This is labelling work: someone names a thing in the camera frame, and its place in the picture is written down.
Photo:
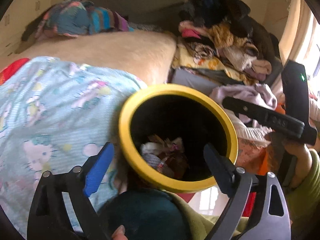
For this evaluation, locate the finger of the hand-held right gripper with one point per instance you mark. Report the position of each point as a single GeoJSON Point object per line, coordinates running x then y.
{"type": "Point", "coordinates": [242, 108]}

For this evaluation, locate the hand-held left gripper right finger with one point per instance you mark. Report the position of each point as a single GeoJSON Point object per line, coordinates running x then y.
{"type": "Point", "coordinates": [217, 165]}

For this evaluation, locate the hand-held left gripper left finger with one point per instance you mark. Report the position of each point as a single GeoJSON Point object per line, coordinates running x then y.
{"type": "Point", "coordinates": [98, 170]}

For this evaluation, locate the dark red snack wrapper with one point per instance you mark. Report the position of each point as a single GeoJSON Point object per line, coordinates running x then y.
{"type": "Point", "coordinates": [175, 163]}

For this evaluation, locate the yellow rimmed black bin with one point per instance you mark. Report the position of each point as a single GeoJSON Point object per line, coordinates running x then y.
{"type": "Point", "coordinates": [175, 88]}

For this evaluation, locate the person's right forearm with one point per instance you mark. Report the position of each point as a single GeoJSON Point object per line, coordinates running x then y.
{"type": "Point", "coordinates": [310, 195]}

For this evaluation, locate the person's right hand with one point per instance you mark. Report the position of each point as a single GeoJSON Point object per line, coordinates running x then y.
{"type": "Point", "coordinates": [302, 160]}

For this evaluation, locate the person's left hand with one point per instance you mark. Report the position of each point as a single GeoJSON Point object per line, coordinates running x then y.
{"type": "Point", "coordinates": [119, 233]}

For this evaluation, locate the lavender cloth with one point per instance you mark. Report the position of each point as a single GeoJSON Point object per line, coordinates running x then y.
{"type": "Point", "coordinates": [240, 92]}

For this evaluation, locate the white fleece garment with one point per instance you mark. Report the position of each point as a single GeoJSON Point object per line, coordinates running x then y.
{"type": "Point", "coordinates": [237, 57]}

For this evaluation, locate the window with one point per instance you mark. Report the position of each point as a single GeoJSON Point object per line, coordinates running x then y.
{"type": "Point", "coordinates": [315, 50]}

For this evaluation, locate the person's green jacket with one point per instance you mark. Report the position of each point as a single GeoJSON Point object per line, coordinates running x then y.
{"type": "Point", "coordinates": [200, 220]}

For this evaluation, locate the grey cushion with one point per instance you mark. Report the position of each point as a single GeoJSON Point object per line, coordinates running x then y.
{"type": "Point", "coordinates": [190, 80]}

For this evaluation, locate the yellow cartoon blanket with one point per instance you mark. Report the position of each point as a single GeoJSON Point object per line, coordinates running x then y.
{"type": "Point", "coordinates": [197, 62]}

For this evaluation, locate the person's dark teal trouser leg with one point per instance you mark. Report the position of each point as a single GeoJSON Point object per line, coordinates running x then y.
{"type": "Point", "coordinates": [150, 217]}

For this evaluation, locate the beige curtain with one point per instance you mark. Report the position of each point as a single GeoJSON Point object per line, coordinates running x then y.
{"type": "Point", "coordinates": [297, 30]}

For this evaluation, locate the zebra striped cloth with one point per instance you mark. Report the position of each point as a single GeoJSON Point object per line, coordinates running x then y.
{"type": "Point", "coordinates": [202, 50]}

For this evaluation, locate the yellow knit sweater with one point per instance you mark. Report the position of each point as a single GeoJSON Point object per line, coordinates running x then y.
{"type": "Point", "coordinates": [222, 36]}

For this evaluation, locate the cartoon cat light blue blanket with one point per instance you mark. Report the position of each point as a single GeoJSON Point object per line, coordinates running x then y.
{"type": "Point", "coordinates": [50, 105]}

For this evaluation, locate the pink garment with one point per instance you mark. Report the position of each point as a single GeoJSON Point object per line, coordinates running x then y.
{"type": "Point", "coordinates": [190, 32]}

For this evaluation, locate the pile of clothes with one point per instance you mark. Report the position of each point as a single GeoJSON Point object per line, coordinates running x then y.
{"type": "Point", "coordinates": [225, 7]}

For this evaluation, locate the beige plush bed cover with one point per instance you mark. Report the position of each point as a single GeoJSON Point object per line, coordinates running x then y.
{"type": "Point", "coordinates": [112, 50]}

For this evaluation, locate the grey patterned cloth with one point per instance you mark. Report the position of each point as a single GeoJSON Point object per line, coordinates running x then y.
{"type": "Point", "coordinates": [147, 27]}

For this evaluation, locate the red blanket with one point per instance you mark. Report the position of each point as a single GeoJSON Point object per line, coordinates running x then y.
{"type": "Point", "coordinates": [12, 70]}

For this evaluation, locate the grey padded headboard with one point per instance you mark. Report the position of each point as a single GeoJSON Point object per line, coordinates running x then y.
{"type": "Point", "coordinates": [140, 5]}

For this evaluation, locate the striped towel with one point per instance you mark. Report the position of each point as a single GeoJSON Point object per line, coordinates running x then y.
{"type": "Point", "coordinates": [105, 20]}

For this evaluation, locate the teal floral quilt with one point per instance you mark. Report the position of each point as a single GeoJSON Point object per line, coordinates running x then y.
{"type": "Point", "coordinates": [67, 20]}

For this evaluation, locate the dark grey pillow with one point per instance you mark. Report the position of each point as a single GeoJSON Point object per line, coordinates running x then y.
{"type": "Point", "coordinates": [31, 30]}

